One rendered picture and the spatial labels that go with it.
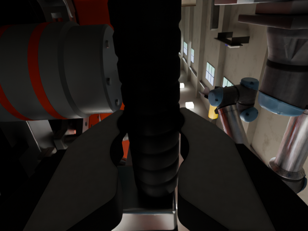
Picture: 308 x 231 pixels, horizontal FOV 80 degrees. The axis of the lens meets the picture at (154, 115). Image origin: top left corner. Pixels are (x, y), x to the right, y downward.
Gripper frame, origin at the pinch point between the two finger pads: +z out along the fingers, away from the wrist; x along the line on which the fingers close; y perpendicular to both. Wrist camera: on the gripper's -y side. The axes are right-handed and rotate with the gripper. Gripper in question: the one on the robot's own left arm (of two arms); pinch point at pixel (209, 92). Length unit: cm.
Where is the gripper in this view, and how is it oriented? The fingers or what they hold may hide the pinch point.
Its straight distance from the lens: 119.5
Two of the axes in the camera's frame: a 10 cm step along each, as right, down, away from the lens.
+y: 0.8, -8.8, -4.7
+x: -9.6, 0.7, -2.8
